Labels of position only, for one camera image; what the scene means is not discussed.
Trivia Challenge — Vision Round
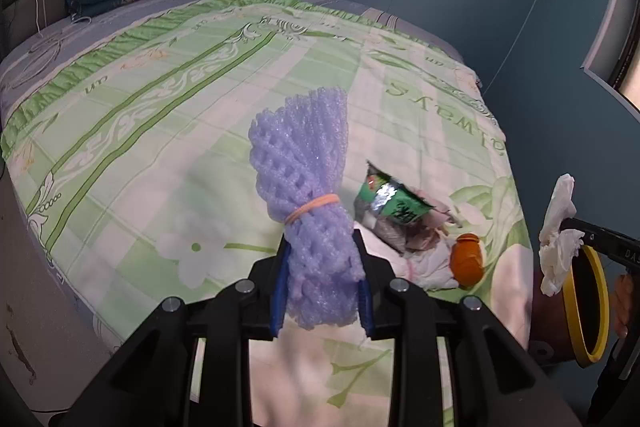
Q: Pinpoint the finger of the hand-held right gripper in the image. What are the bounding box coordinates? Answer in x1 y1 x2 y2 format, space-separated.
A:
562 218 627 256

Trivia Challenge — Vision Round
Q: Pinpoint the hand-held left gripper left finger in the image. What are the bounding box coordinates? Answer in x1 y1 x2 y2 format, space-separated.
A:
57 239 292 427

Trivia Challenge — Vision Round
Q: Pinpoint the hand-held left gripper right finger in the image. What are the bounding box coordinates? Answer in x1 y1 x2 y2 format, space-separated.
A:
351 229 586 427

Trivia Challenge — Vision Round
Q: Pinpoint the white tissue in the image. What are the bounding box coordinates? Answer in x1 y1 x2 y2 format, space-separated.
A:
406 251 459 291
538 173 586 298

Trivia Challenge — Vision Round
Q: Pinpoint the pink wrapper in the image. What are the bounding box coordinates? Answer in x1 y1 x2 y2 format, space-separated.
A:
372 191 462 255

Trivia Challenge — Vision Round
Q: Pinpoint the trash bin with yellow rim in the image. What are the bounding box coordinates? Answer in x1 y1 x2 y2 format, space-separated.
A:
529 246 611 369

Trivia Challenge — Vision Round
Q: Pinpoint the green foil snack wrapper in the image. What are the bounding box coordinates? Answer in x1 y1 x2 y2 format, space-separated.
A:
353 160 436 228

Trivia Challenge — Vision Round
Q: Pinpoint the purple foam net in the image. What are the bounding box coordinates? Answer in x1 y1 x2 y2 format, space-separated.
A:
248 88 365 333

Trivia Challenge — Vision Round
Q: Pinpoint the person's right hand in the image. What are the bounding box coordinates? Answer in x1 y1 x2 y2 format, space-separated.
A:
613 274 632 339

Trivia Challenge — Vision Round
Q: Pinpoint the green floral bed sheet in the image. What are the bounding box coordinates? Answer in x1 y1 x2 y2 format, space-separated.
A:
0 0 533 427

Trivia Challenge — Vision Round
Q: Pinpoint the window with grey frame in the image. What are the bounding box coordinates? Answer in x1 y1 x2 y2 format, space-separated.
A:
580 0 640 114

